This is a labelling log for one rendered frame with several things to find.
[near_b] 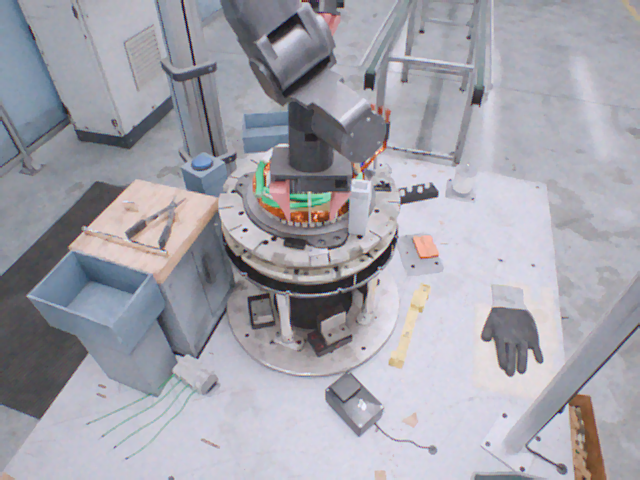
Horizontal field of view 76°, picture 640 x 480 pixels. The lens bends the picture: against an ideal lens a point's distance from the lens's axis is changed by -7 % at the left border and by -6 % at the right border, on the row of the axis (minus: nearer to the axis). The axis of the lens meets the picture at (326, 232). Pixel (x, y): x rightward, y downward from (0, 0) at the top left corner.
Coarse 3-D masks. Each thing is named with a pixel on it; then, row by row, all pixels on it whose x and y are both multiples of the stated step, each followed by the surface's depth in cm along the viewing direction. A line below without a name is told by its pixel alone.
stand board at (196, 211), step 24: (144, 192) 82; (168, 192) 82; (192, 192) 82; (120, 216) 77; (144, 216) 77; (192, 216) 77; (96, 240) 73; (144, 240) 73; (168, 240) 73; (192, 240) 76; (144, 264) 69; (168, 264) 70
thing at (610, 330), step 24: (624, 288) 46; (624, 312) 45; (600, 336) 49; (624, 336) 47; (576, 360) 54; (600, 360) 51; (552, 384) 59; (576, 384) 56; (528, 408) 69; (552, 408) 62; (528, 432) 69
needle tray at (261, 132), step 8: (272, 112) 104; (280, 112) 104; (248, 120) 104; (256, 120) 105; (264, 120) 105; (272, 120) 105; (280, 120) 106; (248, 128) 106; (256, 128) 106; (264, 128) 106; (272, 128) 106; (280, 128) 106; (248, 136) 104; (256, 136) 96; (264, 136) 96; (272, 136) 97; (280, 136) 97; (248, 144) 97; (256, 144) 98; (264, 144) 98; (272, 144) 98; (280, 144) 98; (248, 152) 99
